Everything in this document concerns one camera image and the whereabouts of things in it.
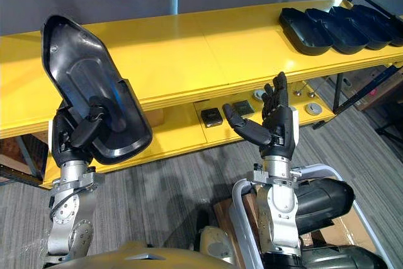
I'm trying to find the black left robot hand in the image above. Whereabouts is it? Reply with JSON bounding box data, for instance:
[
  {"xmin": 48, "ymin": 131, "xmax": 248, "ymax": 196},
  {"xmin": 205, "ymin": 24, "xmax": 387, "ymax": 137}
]
[{"xmin": 49, "ymin": 94, "xmax": 110, "ymax": 168}]

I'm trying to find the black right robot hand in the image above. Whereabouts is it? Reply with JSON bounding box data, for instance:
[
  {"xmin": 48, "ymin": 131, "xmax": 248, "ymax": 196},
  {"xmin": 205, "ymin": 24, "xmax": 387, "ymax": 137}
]
[{"xmin": 222, "ymin": 71, "xmax": 299, "ymax": 160}]

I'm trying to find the black plastic housing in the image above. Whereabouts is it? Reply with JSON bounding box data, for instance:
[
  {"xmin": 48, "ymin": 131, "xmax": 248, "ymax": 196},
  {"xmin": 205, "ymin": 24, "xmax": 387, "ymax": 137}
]
[
  {"xmin": 279, "ymin": 7, "xmax": 334, "ymax": 57},
  {"xmin": 40, "ymin": 14, "xmax": 154, "ymax": 166},
  {"xmin": 351, "ymin": 4, "xmax": 403, "ymax": 48},
  {"xmin": 329, "ymin": 6, "xmax": 393, "ymax": 51},
  {"xmin": 295, "ymin": 178, "xmax": 356, "ymax": 236},
  {"xmin": 304, "ymin": 8, "xmax": 369, "ymax": 55},
  {"xmin": 300, "ymin": 244, "xmax": 389, "ymax": 269}
]

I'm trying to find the yellow shelf board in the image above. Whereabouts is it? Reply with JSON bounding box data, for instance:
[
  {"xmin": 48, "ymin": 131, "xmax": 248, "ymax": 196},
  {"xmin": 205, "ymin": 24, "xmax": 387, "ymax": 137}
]
[
  {"xmin": 43, "ymin": 81, "xmax": 335, "ymax": 190},
  {"xmin": 0, "ymin": 0, "xmax": 403, "ymax": 140}
]

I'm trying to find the small dark square box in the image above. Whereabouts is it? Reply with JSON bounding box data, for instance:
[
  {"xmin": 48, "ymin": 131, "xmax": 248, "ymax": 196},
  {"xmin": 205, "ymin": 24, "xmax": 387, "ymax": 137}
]
[{"xmin": 231, "ymin": 100, "xmax": 256, "ymax": 116}]

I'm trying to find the small black square box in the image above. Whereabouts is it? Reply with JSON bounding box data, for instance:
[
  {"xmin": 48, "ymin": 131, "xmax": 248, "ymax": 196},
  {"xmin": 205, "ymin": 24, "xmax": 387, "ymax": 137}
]
[{"xmin": 200, "ymin": 108, "xmax": 224, "ymax": 129}]

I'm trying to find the brown cardboard box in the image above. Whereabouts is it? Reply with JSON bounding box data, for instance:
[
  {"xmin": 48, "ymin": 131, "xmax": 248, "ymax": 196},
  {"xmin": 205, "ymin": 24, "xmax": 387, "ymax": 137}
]
[{"xmin": 213, "ymin": 196, "xmax": 378, "ymax": 269}]

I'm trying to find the beige robot leg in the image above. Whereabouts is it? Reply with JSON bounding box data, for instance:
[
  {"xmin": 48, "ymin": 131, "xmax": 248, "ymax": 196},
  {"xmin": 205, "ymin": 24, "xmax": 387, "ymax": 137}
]
[{"xmin": 197, "ymin": 224, "xmax": 233, "ymax": 258}]

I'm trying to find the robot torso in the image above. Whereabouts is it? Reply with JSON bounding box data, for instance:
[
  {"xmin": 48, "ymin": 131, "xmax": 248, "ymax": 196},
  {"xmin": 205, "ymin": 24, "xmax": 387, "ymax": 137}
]
[{"xmin": 61, "ymin": 241, "xmax": 234, "ymax": 269}]

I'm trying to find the black shelf frame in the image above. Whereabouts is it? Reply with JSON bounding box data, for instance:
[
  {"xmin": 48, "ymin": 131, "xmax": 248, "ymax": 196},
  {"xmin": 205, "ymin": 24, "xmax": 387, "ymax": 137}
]
[{"xmin": 332, "ymin": 63, "xmax": 403, "ymax": 116}]

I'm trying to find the white tube cart frame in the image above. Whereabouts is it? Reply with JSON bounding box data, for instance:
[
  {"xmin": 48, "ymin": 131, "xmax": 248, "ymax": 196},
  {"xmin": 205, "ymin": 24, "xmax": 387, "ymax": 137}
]
[{"xmin": 230, "ymin": 163, "xmax": 396, "ymax": 269}]

